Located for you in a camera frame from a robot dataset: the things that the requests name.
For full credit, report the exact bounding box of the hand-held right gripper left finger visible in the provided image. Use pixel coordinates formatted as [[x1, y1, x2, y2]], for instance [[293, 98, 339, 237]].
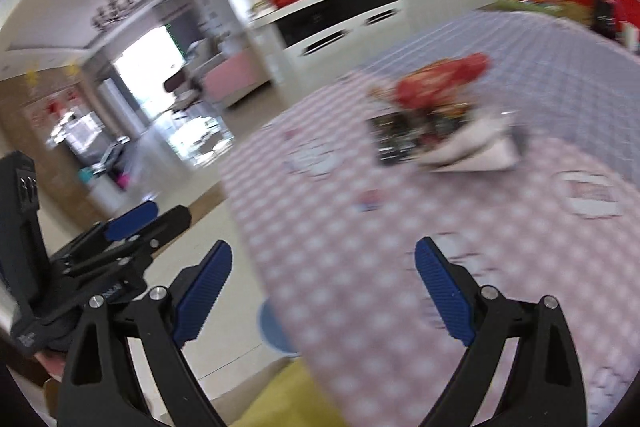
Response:
[[56, 239, 232, 427]]

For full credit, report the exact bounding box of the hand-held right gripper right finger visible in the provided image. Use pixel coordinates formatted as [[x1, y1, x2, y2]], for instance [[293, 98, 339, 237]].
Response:
[[414, 237, 586, 427]]

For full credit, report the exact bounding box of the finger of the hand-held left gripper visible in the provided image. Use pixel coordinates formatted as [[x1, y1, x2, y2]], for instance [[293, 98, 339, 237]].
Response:
[[50, 201, 160, 260], [62, 206, 192, 279]]

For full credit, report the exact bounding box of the blue plastic bin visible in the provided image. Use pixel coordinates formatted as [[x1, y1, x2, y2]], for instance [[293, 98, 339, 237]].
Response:
[[256, 297, 301, 355]]

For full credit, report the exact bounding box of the white paper wrapper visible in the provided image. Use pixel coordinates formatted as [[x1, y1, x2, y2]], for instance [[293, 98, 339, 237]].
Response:
[[417, 112, 531, 172]]

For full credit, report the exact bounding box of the dark snack packet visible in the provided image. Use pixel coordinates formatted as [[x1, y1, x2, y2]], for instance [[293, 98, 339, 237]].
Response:
[[367, 112, 426, 165]]

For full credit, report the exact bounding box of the red snack bag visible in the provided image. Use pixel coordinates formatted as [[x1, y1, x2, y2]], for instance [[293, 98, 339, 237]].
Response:
[[395, 53, 491, 110]]

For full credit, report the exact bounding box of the flat screen TV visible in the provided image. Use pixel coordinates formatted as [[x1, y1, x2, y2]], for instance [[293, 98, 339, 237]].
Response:
[[50, 112, 106, 158]]

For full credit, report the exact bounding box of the standing air conditioner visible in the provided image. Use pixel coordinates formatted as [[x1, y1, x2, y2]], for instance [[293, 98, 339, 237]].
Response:
[[97, 77, 151, 138]]

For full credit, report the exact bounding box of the pink checkered tablecloth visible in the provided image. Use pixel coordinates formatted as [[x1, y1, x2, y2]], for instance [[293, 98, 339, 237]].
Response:
[[220, 67, 640, 427]]

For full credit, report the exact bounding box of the yellow garment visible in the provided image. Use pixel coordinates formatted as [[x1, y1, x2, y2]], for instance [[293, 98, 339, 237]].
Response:
[[220, 357, 346, 427]]

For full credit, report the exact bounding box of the dark wooden chair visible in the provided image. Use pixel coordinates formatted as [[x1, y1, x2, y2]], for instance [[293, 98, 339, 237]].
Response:
[[163, 72, 201, 112]]

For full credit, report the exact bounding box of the pink blanket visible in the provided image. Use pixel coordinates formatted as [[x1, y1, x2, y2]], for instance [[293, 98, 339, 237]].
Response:
[[205, 55, 258, 100]]

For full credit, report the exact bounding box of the beige sofa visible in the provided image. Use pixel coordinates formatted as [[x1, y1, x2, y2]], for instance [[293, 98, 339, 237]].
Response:
[[192, 39, 273, 108]]

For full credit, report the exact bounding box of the black chandelier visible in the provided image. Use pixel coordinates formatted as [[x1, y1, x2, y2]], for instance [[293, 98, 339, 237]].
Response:
[[90, 0, 136, 32]]

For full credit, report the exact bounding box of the pile of snack wrappers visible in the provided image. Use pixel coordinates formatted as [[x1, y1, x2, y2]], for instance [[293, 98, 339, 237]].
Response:
[[360, 9, 640, 188]]

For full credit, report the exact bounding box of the white sideboard cabinet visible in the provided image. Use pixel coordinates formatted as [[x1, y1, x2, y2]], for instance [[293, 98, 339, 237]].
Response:
[[247, 0, 406, 82]]

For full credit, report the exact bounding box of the flat green box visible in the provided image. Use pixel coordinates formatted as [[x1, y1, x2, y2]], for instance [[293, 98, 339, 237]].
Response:
[[495, 0, 591, 25]]

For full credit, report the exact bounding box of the black box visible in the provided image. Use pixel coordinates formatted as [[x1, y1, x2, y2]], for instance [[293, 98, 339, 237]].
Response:
[[591, 0, 618, 40]]

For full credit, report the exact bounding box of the red paper wall decoration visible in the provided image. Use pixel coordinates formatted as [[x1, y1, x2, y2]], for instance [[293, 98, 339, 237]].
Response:
[[30, 92, 81, 128]]

